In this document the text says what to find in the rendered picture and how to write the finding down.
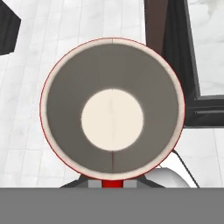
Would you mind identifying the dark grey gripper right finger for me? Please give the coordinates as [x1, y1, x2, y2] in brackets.
[123, 175, 165, 189]

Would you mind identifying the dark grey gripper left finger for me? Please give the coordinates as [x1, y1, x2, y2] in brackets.
[59, 176, 103, 189]

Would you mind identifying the red mug with cream inside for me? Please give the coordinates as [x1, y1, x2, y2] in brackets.
[39, 37, 186, 189]

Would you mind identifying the white rounded object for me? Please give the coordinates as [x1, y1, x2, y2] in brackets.
[144, 150, 201, 189]

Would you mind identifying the dark kitchen cabinet run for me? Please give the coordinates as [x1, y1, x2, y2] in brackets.
[143, 0, 224, 130]

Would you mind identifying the black angular cabinet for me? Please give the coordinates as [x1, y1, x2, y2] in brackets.
[0, 0, 22, 57]

